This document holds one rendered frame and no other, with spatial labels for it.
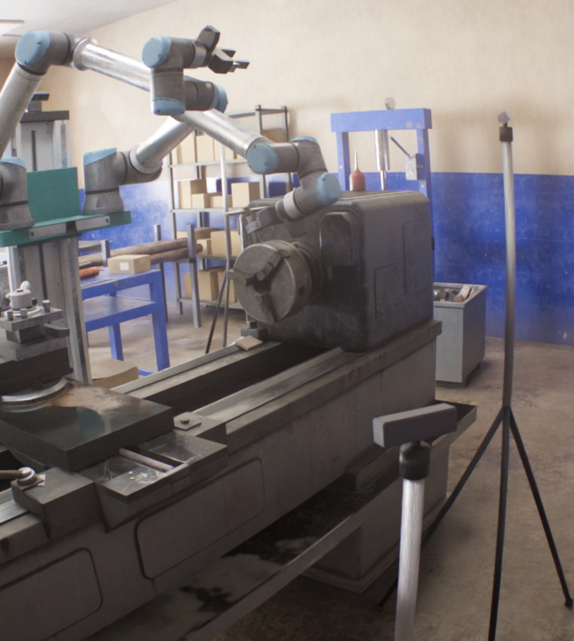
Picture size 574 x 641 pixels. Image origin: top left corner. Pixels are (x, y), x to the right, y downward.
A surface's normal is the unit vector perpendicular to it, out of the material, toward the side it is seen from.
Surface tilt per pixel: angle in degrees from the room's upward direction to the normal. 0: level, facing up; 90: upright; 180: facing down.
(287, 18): 90
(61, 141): 90
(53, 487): 0
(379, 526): 90
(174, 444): 0
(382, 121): 90
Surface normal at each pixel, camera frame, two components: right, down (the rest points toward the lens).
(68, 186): 0.80, 0.08
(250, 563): -0.06, -0.98
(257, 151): -0.73, 0.21
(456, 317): -0.53, 0.21
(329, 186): 0.70, -0.18
